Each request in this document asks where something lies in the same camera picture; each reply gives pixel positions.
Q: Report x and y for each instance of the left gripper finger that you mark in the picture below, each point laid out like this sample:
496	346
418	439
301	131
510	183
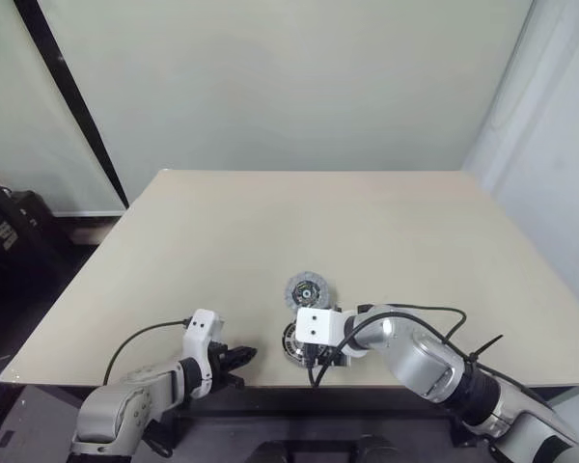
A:
232	378
241	354

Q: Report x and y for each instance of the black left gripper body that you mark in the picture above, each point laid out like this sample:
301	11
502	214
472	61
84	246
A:
217	362

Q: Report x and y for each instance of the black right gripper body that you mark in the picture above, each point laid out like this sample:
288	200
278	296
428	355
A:
330	358

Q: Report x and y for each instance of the small metal ring part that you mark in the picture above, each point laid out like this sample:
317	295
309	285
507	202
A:
292	343

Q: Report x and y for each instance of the black round metal part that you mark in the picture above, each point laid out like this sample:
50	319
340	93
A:
285	351

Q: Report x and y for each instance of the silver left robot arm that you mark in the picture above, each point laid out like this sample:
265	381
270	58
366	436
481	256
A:
125	405

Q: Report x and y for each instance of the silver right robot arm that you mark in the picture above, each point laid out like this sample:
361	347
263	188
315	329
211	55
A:
415	352

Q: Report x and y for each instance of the grey round disc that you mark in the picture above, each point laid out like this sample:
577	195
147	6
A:
306	289

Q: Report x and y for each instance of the dark rounded shape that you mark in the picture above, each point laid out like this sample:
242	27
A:
272	453

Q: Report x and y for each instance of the black zip tie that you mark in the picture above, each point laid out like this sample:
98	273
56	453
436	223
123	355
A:
482	352

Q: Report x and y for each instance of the black bag with labels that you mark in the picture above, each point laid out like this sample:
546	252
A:
19	231

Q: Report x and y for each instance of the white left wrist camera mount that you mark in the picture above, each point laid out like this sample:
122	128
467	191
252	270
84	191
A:
200	333

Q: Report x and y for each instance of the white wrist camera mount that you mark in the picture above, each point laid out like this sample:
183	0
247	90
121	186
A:
318	325
200	333

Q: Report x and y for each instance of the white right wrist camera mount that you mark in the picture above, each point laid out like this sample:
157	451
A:
318	325

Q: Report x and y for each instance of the black table frame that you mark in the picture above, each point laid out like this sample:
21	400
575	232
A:
294	410

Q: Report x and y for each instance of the black slanted frame post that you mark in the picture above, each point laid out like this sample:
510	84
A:
77	106

